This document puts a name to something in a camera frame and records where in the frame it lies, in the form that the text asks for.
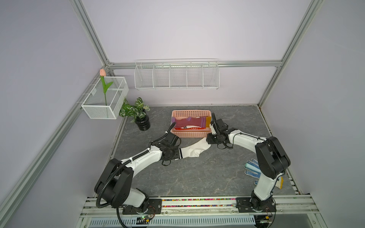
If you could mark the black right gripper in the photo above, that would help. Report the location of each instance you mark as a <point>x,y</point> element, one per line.
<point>209,139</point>

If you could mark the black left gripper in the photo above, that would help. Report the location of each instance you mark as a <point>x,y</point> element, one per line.
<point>176,155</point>

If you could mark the purple striped sock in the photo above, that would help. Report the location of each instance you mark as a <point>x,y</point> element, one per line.
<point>191,122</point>

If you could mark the plain white sock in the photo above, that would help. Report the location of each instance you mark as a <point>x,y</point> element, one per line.
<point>195,149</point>

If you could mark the red christmas sock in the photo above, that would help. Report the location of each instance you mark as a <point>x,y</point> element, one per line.
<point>190,129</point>

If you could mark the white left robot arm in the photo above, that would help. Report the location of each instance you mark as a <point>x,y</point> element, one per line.
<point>114,187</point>

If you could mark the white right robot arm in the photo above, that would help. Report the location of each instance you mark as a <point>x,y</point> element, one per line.
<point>272,159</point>

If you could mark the pink plastic basket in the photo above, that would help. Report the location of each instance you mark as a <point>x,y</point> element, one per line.
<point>180,114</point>

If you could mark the potted green plant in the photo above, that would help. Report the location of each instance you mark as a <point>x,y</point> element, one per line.
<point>137,112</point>

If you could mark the pink artificial tulip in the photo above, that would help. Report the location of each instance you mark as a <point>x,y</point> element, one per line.
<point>106,86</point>

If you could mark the white wire wall shelf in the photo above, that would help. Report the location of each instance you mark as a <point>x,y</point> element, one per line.
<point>159,74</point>

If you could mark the white mesh wall box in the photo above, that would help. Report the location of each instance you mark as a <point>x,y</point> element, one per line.
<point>94,103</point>

